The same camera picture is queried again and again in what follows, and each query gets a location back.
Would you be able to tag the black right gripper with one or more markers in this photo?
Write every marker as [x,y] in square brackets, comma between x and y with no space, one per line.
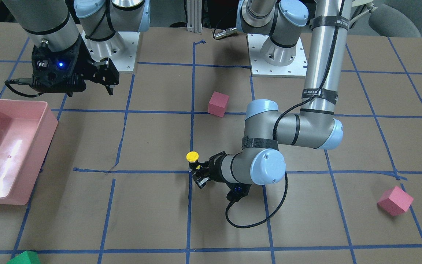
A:
[86,63]

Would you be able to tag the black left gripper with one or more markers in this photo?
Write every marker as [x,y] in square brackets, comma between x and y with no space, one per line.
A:
[217,170]

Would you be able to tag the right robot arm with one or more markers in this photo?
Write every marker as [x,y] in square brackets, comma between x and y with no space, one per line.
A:
[55,25]

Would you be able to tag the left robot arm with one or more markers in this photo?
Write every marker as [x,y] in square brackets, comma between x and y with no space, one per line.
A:
[260,161]

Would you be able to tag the pink foam cube centre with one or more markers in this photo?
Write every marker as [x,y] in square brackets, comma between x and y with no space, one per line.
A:
[218,103]

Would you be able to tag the pink foam cube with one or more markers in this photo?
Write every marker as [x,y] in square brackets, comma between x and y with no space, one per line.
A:
[395,201]
[218,103]

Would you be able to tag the pink plastic bin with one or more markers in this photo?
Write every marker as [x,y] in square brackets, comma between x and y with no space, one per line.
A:
[26,131]

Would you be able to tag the green foam cube far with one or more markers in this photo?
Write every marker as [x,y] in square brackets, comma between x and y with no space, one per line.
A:
[26,257]

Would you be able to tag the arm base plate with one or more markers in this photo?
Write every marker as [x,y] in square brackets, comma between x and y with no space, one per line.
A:
[121,49]
[278,58]

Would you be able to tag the aluminium frame post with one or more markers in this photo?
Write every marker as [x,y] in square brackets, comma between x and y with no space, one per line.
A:
[194,16]

